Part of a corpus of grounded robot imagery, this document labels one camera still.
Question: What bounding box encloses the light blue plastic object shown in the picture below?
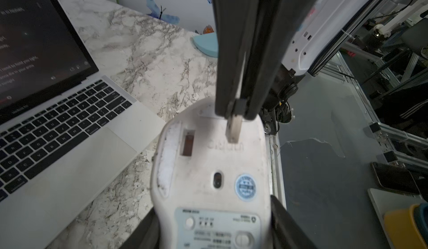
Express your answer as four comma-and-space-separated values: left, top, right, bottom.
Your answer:
192, 33, 218, 58

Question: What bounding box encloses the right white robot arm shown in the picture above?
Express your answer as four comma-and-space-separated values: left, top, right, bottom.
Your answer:
212, 0, 372, 143

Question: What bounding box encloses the small usb mouse receiver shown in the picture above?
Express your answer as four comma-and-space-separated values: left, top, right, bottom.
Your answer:
226, 98, 247, 144

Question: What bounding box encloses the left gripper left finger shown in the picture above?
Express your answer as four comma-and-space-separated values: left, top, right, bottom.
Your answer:
120, 208, 161, 249

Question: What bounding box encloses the black smartphone outside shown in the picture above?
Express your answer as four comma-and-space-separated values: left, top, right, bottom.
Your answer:
370, 162, 420, 195

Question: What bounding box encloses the silver laptop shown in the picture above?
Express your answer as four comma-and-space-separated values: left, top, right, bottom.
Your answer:
1, 0, 165, 249

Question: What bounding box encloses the white wireless mouse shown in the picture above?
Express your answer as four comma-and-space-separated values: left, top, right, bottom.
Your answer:
150, 98, 273, 249

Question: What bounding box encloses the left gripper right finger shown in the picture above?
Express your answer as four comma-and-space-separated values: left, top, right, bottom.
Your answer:
270, 195, 317, 249

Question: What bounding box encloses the yellow blue bowl outside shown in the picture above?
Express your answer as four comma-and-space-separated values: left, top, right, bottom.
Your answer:
383, 204, 428, 249

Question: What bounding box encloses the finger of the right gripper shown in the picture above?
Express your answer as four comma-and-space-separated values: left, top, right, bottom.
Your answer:
241, 0, 317, 120
212, 0, 259, 118

